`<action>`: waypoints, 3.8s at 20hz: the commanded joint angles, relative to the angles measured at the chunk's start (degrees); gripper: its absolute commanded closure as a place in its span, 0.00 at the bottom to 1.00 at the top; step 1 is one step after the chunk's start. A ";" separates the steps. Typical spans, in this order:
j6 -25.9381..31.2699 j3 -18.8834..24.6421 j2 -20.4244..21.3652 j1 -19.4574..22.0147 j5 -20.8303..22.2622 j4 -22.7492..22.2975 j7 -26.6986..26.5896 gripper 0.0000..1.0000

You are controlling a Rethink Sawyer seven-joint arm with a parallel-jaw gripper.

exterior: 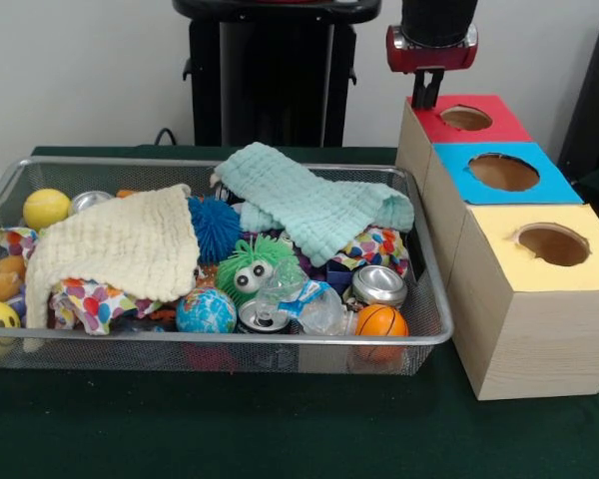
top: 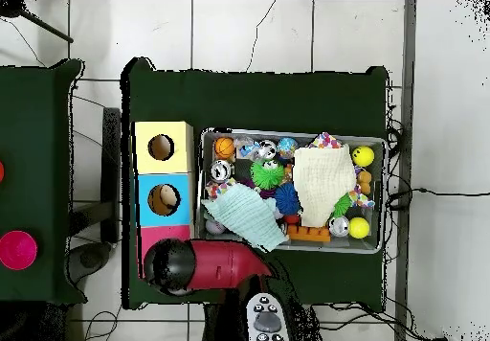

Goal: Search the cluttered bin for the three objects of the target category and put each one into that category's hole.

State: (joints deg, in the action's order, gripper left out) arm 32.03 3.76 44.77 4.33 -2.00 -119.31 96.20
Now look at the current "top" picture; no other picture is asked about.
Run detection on cream yellow cloth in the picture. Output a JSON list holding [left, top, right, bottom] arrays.
[[293, 146, 359, 227]]

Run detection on yellow smiley ball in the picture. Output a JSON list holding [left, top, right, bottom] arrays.
[[351, 145, 376, 169]]

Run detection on blue spiky ball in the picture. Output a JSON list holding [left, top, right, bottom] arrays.
[[274, 183, 301, 216]]

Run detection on green fuzzy toy with eyes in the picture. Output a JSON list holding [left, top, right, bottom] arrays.
[[250, 158, 286, 192]]

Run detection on clear mesh bin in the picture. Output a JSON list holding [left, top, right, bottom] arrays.
[[197, 128, 387, 255]]

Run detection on mint green cloth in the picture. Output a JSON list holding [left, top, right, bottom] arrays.
[[202, 182, 290, 253]]

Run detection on wooden box with three holes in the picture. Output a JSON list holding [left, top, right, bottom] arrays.
[[134, 121, 196, 280]]

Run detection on side table with green cloth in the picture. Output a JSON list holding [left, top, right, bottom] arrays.
[[0, 58, 85, 306]]

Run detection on black tripod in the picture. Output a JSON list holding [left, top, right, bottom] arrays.
[[0, 0, 76, 45]]

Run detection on plain yellow ball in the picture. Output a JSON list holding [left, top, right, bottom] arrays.
[[347, 216, 371, 240]]

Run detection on pink disc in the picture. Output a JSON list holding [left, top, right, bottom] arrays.
[[0, 230, 39, 272]]

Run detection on orange toy brick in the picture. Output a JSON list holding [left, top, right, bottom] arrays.
[[286, 224, 332, 244]]

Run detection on small orange basketball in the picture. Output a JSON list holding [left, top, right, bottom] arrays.
[[213, 137, 236, 160]]

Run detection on silver can with closed top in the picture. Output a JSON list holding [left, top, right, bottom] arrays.
[[210, 159, 234, 182]]

